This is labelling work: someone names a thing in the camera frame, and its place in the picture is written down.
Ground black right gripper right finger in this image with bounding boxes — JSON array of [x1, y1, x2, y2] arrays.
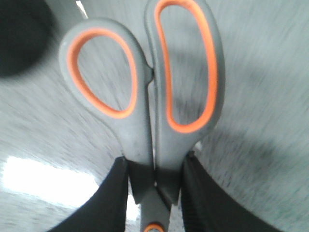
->
[[181, 151, 278, 232]]

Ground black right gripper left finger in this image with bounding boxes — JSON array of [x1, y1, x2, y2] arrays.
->
[[50, 157, 128, 232]]

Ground grey orange scissors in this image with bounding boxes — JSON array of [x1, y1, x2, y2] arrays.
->
[[59, 0, 225, 232]]

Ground black mesh pen holder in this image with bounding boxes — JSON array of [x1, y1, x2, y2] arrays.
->
[[0, 0, 55, 78]]

